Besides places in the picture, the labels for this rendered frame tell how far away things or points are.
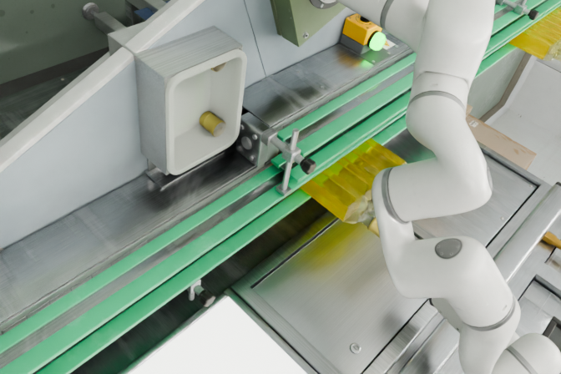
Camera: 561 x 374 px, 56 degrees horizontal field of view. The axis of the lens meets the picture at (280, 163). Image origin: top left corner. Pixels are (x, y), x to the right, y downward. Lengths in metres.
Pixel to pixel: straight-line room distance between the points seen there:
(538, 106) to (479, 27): 6.82
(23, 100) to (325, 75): 0.86
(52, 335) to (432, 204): 0.60
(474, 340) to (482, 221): 0.66
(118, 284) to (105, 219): 0.13
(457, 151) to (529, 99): 6.91
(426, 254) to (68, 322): 0.56
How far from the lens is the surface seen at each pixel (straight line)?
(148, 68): 0.88
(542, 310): 1.40
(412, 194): 0.76
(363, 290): 1.18
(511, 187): 1.64
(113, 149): 0.99
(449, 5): 0.83
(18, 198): 0.95
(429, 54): 0.81
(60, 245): 0.98
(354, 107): 1.19
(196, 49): 0.92
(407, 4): 0.96
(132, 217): 1.00
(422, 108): 0.77
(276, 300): 1.13
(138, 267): 0.96
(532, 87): 7.55
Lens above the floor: 1.38
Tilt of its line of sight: 25 degrees down
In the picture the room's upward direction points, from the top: 128 degrees clockwise
